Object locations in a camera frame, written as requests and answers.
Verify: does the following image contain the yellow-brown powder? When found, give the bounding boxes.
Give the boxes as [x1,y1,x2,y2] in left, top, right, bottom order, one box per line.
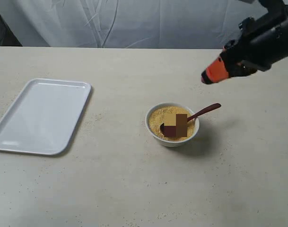
[148,105,195,141]

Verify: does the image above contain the white ceramic bowl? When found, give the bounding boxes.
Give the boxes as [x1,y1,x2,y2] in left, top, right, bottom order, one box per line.
[145,102,200,148]

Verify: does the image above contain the white rectangular plastic tray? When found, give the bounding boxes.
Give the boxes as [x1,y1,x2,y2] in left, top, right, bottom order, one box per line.
[0,79,91,156]

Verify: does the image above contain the dark brown wooden spoon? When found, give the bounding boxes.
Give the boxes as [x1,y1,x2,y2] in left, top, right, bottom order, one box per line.
[160,103,221,137]

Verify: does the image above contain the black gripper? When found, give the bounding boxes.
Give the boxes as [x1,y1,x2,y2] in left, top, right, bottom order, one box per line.
[201,0,288,84]

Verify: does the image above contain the white backdrop cloth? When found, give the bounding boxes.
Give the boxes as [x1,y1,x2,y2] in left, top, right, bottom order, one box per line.
[0,0,267,49]

